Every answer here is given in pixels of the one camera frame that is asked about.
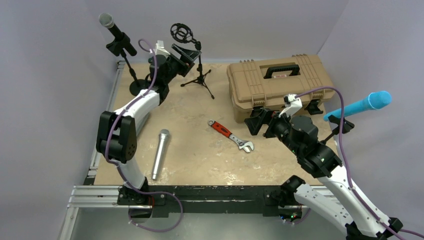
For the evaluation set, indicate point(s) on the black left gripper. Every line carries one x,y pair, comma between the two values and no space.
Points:
185,67

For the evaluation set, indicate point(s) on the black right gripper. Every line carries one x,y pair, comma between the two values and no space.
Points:
254,123

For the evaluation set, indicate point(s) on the black tripod shock mount stand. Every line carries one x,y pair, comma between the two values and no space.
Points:
183,34

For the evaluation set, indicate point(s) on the silver mesh head microphone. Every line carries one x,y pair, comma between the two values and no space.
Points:
163,140

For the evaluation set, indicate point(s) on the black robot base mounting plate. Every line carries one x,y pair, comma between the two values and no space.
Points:
267,200

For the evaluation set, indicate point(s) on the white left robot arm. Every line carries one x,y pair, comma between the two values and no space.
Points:
117,134

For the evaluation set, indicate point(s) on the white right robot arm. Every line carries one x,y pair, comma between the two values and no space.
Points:
354,214

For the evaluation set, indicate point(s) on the black round base mic stand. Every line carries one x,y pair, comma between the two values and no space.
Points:
137,85

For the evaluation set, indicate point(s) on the black microphone with mesh head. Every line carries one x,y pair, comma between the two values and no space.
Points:
116,31

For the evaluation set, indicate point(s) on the blue foam covered microphone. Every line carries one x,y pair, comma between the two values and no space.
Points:
374,101

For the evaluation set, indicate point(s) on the tan plastic tool case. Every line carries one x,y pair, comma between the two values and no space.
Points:
265,83

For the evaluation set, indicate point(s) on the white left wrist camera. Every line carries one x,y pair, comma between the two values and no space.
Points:
160,49

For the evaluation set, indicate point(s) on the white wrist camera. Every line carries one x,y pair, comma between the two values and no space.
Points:
160,49
292,105

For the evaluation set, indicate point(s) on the red handled adjustable wrench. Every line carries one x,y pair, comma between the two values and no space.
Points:
245,145

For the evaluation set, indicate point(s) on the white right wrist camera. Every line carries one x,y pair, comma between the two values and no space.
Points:
292,105

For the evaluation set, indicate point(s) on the aluminium table frame rails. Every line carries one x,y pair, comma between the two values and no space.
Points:
89,196

